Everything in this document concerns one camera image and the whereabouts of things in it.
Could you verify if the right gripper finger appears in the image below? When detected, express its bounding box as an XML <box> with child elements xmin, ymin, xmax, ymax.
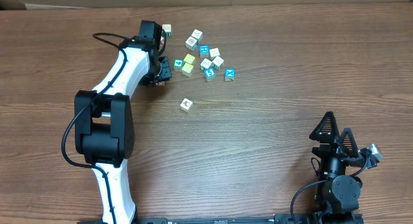
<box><xmin>339</xmin><ymin>128</ymin><xmax>359</xmax><ymax>158</ymax></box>
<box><xmin>309</xmin><ymin>111</ymin><xmax>339</xmax><ymax>143</ymax></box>

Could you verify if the white cream block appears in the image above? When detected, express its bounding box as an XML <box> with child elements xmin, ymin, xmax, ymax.
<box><xmin>180</xmin><ymin>98</ymin><xmax>193</xmax><ymax>112</ymax></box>

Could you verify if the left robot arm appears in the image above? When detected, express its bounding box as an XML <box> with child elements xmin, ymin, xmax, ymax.
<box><xmin>68</xmin><ymin>36</ymin><xmax>171</xmax><ymax>223</ymax></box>

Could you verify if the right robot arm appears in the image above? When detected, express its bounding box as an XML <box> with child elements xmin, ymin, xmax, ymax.
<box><xmin>309</xmin><ymin>111</ymin><xmax>366</xmax><ymax>223</ymax></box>

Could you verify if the green number four block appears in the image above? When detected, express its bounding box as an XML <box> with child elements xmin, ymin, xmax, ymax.
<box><xmin>173</xmin><ymin>59</ymin><xmax>185</xmax><ymax>71</ymax></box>

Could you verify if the yellow block lower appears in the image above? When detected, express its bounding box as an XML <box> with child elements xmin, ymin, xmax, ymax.
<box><xmin>181</xmin><ymin>63</ymin><xmax>194</xmax><ymax>77</ymax></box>

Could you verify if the yellow block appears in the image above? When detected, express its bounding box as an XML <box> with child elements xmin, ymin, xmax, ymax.
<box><xmin>183</xmin><ymin>54</ymin><xmax>196</xmax><ymax>65</ymax></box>
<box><xmin>181</xmin><ymin>63</ymin><xmax>194</xmax><ymax>77</ymax></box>

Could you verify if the yellow block upper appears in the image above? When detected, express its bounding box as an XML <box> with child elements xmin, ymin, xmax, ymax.
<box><xmin>183</xmin><ymin>54</ymin><xmax>196</xmax><ymax>65</ymax></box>

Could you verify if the white block blue side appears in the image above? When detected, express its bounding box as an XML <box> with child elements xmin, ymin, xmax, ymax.
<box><xmin>185</xmin><ymin>36</ymin><xmax>198</xmax><ymax>51</ymax></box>

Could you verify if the white block teal side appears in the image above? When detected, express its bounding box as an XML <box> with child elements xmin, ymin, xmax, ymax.
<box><xmin>200</xmin><ymin>58</ymin><xmax>212</xmax><ymax>70</ymax></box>

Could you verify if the blue number five block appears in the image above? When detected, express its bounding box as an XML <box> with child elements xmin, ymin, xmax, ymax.
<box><xmin>204</xmin><ymin>68</ymin><xmax>216</xmax><ymax>81</ymax></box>

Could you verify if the blue top block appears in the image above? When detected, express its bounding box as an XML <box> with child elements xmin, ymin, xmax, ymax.
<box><xmin>199</xmin><ymin>45</ymin><xmax>210</xmax><ymax>58</ymax></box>

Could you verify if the white block green side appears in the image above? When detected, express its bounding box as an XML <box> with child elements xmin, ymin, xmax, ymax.
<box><xmin>162</xmin><ymin>24</ymin><xmax>172</xmax><ymax>37</ymax></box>

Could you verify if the white block far top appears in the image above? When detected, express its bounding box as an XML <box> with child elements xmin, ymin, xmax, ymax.
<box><xmin>191</xmin><ymin>29</ymin><xmax>203</xmax><ymax>42</ymax></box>

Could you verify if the white block green edge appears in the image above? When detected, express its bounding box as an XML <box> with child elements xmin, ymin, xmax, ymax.
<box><xmin>212</xmin><ymin>56</ymin><xmax>225</xmax><ymax>70</ymax></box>

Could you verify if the white letter block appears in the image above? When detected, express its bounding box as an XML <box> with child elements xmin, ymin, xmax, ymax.
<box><xmin>209</xmin><ymin>48</ymin><xmax>220</xmax><ymax>60</ymax></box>

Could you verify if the blue X block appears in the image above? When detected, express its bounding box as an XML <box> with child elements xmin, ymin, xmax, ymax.
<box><xmin>225</xmin><ymin>68</ymin><xmax>236</xmax><ymax>81</ymax></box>

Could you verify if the right black cable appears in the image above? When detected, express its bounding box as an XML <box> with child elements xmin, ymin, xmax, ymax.
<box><xmin>290</xmin><ymin>156</ymin><xmax>370</xmax><ymax>224</ymax></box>

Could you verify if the black cable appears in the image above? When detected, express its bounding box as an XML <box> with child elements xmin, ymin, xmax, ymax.
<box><xmin>61</xmin><ymin>32</ymin><xmax>167</xmax><ymax>224</ymax></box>
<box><xmin>290</xmin><ymin>156</ymin><xmax>370</xmax><ymax>224</ymax></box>

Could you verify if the left black cable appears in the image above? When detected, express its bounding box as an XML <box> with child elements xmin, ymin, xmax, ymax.
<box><xmin>61</xmin><ymin>32</ymin><xmax>167</xmax><ymax>224</ymax></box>

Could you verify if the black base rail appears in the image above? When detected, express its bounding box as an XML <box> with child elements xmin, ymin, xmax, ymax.
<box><xmin>77</xmin><ymin>214</ymin><xmax>364</xmax><ymax>224</ymax></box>

